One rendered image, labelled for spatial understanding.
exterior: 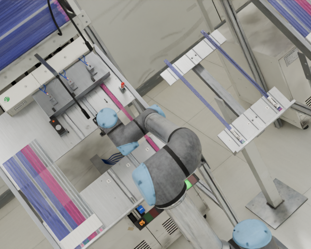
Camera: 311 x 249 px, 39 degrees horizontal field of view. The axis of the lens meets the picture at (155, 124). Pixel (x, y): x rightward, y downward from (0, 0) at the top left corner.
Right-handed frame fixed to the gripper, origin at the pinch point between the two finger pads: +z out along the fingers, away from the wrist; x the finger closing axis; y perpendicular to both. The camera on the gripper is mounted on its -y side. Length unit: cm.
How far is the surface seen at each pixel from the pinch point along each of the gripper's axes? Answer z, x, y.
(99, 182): -1.8, 17.3, -15.1
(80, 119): 3.6, 6.7, 12.2
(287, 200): 38, -55, -88
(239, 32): 34, -93, 0
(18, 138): 5.8, 33.4, 23.3
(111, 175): -2.0, 11.6, -16.2
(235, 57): 67, -96, -8
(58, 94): 0.4, 7.2, 26.8
